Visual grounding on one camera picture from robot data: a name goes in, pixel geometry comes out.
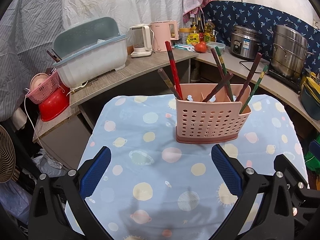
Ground green gold-banded chopstick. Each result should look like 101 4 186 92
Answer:
239 65 269 114

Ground dark brown-red chopstick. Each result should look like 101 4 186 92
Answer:
202 73 233 102

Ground maroon chopstick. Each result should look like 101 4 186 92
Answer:
236 53 262 102

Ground red black-tipped chopstick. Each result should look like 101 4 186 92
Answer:
165 41 183 100

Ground dark red chopstick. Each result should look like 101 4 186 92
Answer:
211 49 228 94

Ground dark brown twisted chopstick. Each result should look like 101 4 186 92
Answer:
157 68 183 100

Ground green plastic bag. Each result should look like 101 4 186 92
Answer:
305 138 320 174

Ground brown standing fan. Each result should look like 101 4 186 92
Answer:
0 126 16 184

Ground blue patterned tablecloth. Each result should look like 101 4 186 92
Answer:
79 95 308 239

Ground pink perforated utensil holder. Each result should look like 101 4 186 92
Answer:
176 83 251 144

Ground red plastic basin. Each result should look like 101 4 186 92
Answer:
39 87 69 122

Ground dark green yellow-rimmed bowls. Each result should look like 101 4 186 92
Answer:
300 72 319 121

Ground black induction cooker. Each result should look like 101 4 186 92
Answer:
268 68 301 93

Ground pink plastic basket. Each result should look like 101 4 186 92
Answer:
26 72 60 105

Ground large steel steamer pot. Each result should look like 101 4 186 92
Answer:
270 24 313 80

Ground white dish drainer with lid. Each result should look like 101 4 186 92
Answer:
53 17 127 88

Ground grey wooden side counter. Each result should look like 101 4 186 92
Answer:
69 47 200 110

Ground steel rice cooker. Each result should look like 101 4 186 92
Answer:
230 25 261 60

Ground clear food container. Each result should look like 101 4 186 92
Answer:
206 42 226 52

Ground red tomato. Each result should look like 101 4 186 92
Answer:
194 41 207 53

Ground blue wet wipes pack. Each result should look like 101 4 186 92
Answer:
173 44 195 52

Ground cooking oil bottle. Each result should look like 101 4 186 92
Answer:
204 19 216 43

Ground yellow seasoning packet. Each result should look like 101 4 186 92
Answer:
187 33 200 46

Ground dark soy sauce bottle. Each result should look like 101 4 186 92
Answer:
197 16 204 42

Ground white glass kettle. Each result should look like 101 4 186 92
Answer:
129 24 153 58

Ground white tin can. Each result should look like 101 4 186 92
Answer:
178 28 190 44

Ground blue patterned backsplash cloth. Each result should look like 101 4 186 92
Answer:
203 1 319 74

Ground pink electric kettle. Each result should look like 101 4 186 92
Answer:
150 21 179 52

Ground white power cable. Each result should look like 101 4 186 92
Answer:
23 93 63 168

